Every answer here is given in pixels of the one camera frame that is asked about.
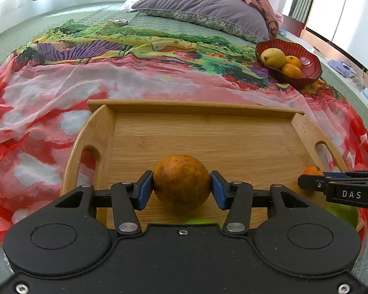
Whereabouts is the purple-blue cloth on floor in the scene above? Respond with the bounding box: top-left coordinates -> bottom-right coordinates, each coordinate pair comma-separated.
328,59 -> 356,78

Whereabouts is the colourful floral scarf cloth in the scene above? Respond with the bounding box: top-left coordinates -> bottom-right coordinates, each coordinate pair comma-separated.
0,21 -> 368,242

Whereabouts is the bamboo serving tray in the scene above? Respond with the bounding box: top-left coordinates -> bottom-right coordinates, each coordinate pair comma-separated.
60,99 -> 350,232

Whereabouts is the purple pillow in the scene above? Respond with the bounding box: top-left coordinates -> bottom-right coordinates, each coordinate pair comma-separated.
132,0 -> 278,43

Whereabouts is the large brown-orange orange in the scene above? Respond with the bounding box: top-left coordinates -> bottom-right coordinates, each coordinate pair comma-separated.
153,155 -> 211,211

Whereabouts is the small tangerine with stem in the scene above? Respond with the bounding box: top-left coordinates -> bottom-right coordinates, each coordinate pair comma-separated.
303,166 -> 324,176

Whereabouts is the orange in bowl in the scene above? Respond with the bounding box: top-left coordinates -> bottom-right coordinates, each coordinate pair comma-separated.
281,63 -> 302,78
285,55 -> 302,68

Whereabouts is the yellow pear in bowl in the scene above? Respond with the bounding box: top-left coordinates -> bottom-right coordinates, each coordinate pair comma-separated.
261,48 -> 287,70

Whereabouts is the green apple right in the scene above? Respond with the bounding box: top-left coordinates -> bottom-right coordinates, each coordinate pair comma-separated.
323,202 -> 359,228

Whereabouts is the orange in bowl rear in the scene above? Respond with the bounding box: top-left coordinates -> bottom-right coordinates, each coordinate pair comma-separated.
285,55 -> 302,68

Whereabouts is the small metal object on bed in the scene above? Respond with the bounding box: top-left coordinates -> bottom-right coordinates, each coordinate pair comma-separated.
113,19 -> 129,26

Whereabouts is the red glass fruit bowl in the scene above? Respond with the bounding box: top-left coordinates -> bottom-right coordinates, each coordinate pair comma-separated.
255,38 -> 322,89

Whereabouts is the orange in bowl front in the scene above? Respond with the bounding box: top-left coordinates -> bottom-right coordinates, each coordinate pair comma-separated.
281,63 -> 302,78

